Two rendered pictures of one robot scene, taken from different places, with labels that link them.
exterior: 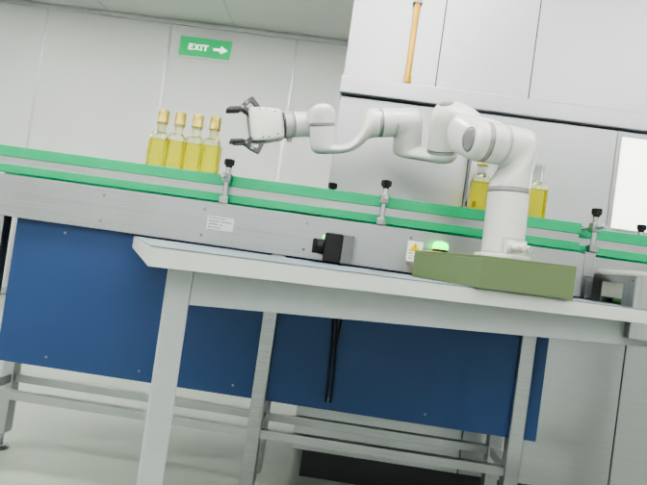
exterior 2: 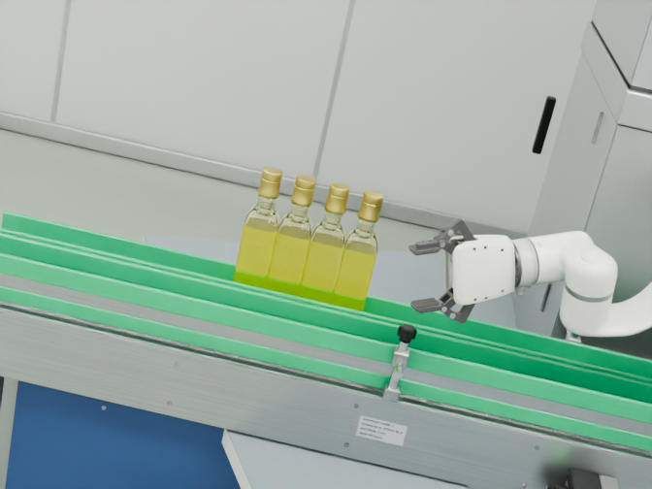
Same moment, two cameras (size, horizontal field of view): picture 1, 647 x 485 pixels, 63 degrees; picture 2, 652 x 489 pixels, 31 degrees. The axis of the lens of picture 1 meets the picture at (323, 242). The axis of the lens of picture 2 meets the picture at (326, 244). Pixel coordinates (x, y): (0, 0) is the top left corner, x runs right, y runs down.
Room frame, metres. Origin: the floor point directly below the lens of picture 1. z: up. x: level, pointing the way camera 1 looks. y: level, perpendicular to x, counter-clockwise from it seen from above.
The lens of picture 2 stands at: (-0.18, 0.50, 1.81)
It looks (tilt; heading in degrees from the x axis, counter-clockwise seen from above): 22 degrees down; 359
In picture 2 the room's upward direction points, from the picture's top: 13 degrees clockwise
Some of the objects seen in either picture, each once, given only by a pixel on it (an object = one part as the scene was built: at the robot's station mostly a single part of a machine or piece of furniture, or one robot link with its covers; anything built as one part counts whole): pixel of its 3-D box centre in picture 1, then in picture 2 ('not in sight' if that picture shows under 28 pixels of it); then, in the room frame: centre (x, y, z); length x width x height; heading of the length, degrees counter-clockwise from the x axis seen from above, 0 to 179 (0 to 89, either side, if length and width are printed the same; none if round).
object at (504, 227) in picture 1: (508, 225); not in sight; (1.23, -0.42, 0.90); 0.16 x 0.13 x 0.15; 17
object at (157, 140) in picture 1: (158, 153); (257, 247); (1.69, 0.57, 1.02); 0.06 x 0.06 x 0.28; 88
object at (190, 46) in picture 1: (205, 48); not in sight; (4.82, 1.33, 2.50); 0.50 x 0.01 x 0.20; 88
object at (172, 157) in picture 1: (175, 155); (289, 255); (1.69, 0.51, 1.02); 0.06 x 0.06 x 0.28; 88
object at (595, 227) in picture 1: (590, 230); not in sight; (1.51, -0.76, 0.95); 0.17 x 0.03 x 0.12; 178
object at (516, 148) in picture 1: (507, 159); not in sight; (1.24, -0.40, 1.06); 0.13 x 0.10 x 0.16; 103
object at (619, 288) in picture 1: (637, 293); not in sight; (1.44, -0.87, 0.79); 0.27 x 0.17 x 0.08; 178
